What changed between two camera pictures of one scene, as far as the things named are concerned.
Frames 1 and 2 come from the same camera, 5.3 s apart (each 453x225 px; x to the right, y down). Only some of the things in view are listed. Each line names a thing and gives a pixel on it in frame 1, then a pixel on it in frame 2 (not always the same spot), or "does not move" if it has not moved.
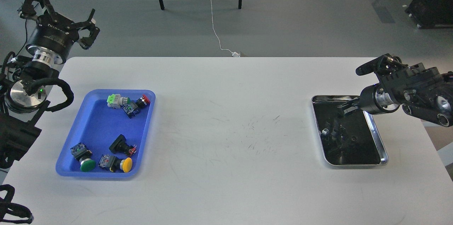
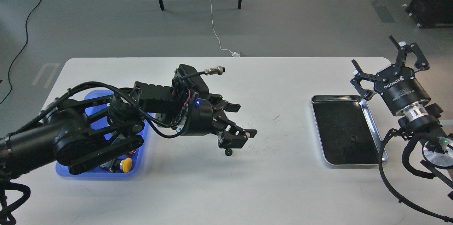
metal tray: (352, 139) does not move
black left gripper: (53, 32) to (199, 120)
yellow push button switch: (115, 164) does not move
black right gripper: (366, 102) to (398, 88)
